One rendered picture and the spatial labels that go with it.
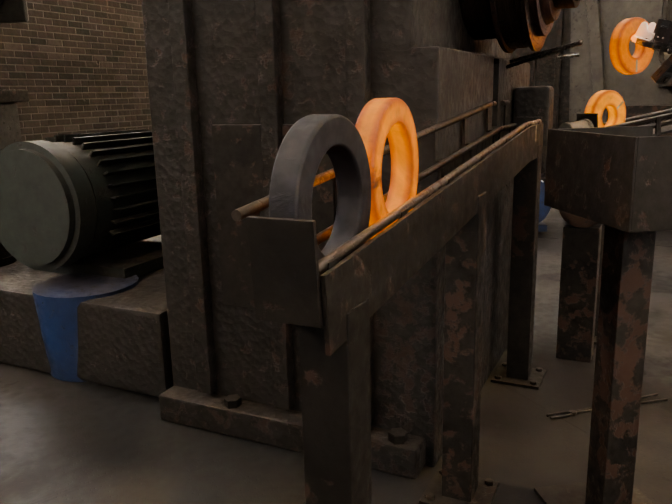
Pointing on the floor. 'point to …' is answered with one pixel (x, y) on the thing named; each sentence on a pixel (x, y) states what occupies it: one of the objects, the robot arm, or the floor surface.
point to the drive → (87, 253)
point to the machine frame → (238, 56)
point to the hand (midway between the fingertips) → (632, 39)
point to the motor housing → (578, 288)
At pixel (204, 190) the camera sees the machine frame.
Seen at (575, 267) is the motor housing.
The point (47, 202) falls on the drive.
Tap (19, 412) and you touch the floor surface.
